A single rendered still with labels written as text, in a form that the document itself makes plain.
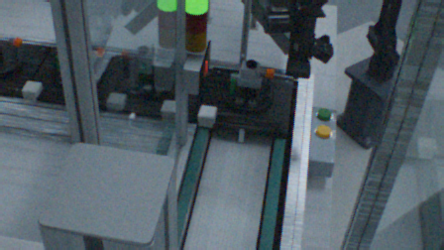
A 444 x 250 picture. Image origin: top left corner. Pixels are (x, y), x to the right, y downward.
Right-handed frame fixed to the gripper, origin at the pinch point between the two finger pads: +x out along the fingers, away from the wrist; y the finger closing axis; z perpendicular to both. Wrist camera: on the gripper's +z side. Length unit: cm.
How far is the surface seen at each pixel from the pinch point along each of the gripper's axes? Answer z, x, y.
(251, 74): -11.8, 2.5, -2.2
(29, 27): -94, 24, 36
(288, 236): 2.9, 13.6, -44.3
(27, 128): -72, 21, -16
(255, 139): -8.5, 18.0, -10.0
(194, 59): -23.7, -14.4, -20.8
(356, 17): 41, 110, 210
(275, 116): -4.1, 12.6, -5.8
